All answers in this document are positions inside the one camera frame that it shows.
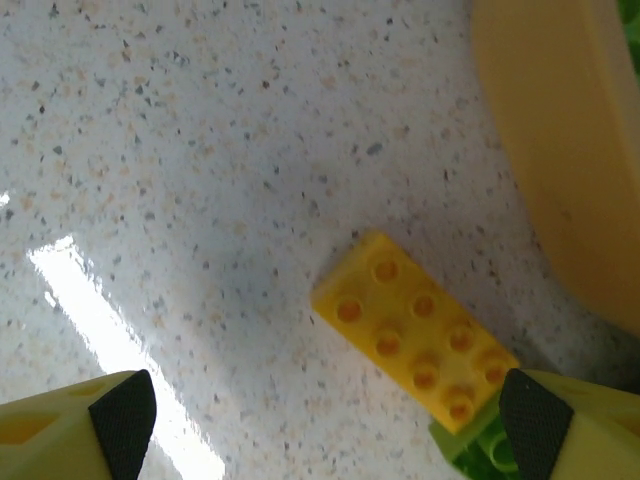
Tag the yellow plastic container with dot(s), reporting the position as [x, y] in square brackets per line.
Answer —
[565, 150]

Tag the yellow long lego brick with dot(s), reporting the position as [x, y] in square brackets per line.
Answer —
[405, 320]

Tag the green small lego brick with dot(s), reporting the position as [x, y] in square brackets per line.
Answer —
[480, 445]

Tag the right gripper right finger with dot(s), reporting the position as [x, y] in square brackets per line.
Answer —
[580, 435]

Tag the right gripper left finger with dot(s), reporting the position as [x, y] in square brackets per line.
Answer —
[60, 430]

